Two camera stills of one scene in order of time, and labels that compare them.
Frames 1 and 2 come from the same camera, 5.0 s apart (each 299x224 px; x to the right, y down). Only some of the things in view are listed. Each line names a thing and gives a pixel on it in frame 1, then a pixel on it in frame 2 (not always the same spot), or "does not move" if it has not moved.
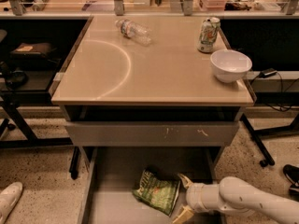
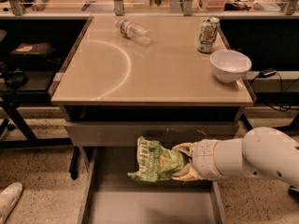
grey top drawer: (152, 133) does not move
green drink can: (208, 34) does not move
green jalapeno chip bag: (158, 190) → (157, 162)
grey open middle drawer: (113, 172) does not move
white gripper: (192, 196) → (203, 159)
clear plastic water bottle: (138, 33) does not move
